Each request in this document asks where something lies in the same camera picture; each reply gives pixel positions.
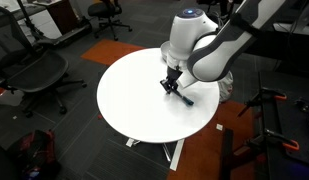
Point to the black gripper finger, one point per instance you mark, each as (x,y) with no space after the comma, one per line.
(174,87)
(166,86)

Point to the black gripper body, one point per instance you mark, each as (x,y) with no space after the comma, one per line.
(173,75)

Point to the teal marker pen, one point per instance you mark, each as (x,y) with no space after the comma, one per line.
(184,98)

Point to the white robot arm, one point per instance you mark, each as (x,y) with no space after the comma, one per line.
(201,50)

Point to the round white table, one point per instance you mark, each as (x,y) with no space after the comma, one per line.
(134,103)

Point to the white table base foot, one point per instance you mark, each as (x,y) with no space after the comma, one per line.
(172,158)

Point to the black office chair background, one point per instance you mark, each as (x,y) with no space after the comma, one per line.
(105,10)

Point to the white cabinet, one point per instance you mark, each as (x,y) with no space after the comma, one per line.
(55,20)

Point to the black mesh office chair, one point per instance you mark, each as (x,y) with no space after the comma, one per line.
(24,68)

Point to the red black bag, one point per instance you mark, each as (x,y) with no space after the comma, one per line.
(34,155)

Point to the orange handled clamp upper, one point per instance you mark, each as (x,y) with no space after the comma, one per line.
(261,96)

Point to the orange handled clamp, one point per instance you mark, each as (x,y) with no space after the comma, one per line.
(274,137)
(261,96)

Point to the orange handled clamp lower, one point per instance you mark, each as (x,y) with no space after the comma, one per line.
(274,137)

